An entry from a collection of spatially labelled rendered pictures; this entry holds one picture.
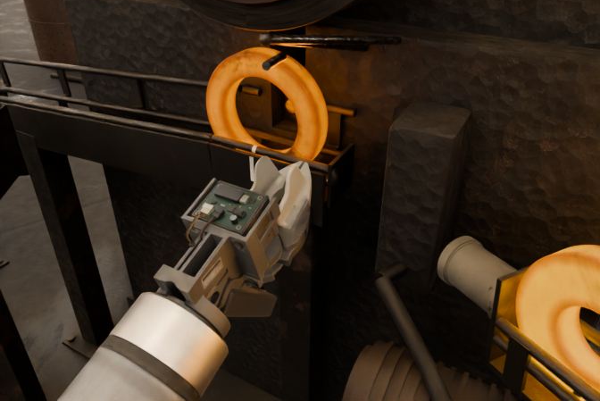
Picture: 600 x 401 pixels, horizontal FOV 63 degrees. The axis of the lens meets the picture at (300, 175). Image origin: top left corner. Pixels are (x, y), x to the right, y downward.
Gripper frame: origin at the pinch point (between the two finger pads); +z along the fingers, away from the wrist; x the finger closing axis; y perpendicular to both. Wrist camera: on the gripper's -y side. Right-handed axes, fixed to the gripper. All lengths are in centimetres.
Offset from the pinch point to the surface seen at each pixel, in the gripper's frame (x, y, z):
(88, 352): 66, -73, -17
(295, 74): 7.2, 3.2, 13.1
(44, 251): 112, -80, 3
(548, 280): -26.3, -1.0, -2.8
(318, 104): 4.2, -0.8, 12.8
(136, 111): 42.8, -11.5, 12.8
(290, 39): 2.9, 12.5, 7.3
